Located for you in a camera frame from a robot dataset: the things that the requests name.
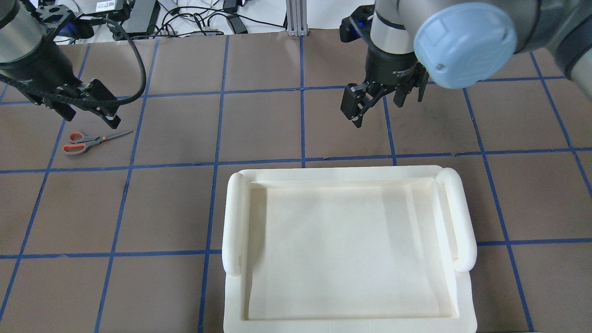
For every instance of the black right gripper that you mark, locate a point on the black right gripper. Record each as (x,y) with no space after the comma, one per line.
(387,69)

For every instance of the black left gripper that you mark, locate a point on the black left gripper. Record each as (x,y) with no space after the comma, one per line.
(38,63)

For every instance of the orange grey scissors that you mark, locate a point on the orange grey scissors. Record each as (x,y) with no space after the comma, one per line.
(81,143)

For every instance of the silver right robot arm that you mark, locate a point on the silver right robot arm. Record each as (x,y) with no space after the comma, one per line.
(457,43)

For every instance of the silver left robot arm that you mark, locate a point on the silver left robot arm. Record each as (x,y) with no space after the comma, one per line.
(29,55)

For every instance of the white plastic tray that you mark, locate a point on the white plastic tray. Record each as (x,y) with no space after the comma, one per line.
(384,249)

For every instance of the aluminium frame post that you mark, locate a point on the aluminium frame post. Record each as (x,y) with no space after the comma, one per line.
(297,24)

